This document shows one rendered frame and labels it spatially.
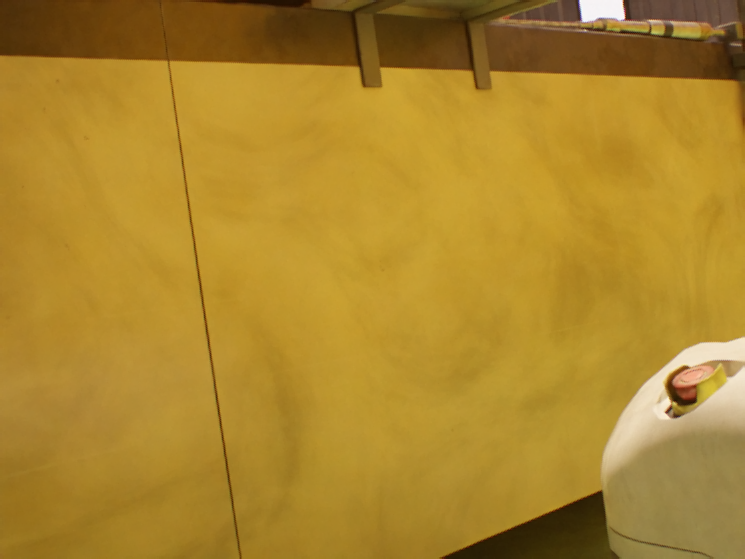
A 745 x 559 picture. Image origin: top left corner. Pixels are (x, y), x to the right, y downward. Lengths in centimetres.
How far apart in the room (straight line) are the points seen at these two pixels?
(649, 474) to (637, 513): 3
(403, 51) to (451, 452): 51
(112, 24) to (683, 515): 75
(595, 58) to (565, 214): 27
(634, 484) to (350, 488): 62
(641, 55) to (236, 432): 99
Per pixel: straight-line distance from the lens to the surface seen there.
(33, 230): 108
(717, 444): 67
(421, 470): 138
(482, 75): 152
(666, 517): 71
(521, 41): 161
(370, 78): 137
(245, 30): 127
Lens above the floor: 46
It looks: 1 degrees down
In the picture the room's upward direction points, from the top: 8 degrees counter-clockwise
